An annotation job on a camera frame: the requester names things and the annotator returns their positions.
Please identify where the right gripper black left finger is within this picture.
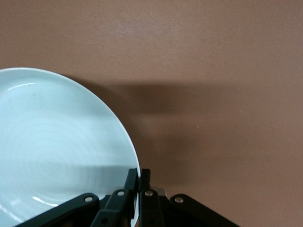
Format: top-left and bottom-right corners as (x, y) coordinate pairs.
(21, 168), (139, 227)

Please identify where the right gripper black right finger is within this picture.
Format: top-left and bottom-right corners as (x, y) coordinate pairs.
(139, 168), (241, 227)

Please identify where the light blue round plate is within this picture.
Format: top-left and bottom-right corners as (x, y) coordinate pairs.
(0, 68), (141, 227)

